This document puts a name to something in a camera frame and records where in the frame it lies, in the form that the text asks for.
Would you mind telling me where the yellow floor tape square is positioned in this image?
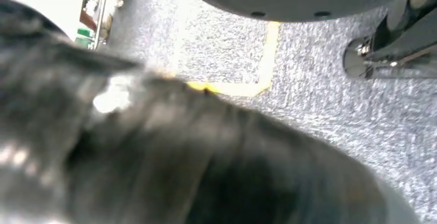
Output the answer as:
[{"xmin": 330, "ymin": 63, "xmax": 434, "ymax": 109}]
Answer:
[{"xmin": 186, "ymin": 21, "xmax": 281, "ymax": 97}]

